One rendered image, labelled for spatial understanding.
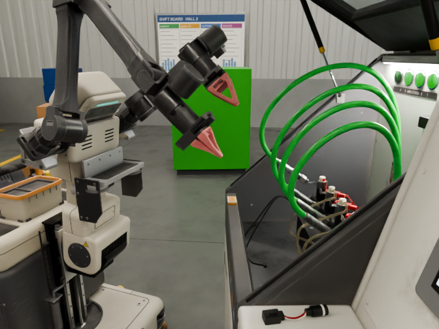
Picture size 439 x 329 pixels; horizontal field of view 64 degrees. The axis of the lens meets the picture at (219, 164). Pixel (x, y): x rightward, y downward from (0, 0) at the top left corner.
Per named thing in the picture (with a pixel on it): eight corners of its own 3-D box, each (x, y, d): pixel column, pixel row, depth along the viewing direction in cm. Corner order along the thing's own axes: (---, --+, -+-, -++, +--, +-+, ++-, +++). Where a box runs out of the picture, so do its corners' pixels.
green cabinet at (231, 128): (242, 156, 529) (243, 66, 491) (249, 175, 447) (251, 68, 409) (178, 157, 525) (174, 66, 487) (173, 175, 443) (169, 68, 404)
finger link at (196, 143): (232, 147, 79) (203, 117, 79) (211, 167, 82) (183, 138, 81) (238, 140, 86) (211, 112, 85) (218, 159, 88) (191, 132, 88)
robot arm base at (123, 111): (124, 111, 154) (106, 115, 143) (136, 101, 150) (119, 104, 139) (135, 128, 154) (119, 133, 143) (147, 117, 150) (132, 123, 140)
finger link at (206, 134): (225, 154, 80) (196, 124, 80) (204, 173, 83) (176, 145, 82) (231, 147, 86) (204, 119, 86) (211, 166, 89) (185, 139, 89)
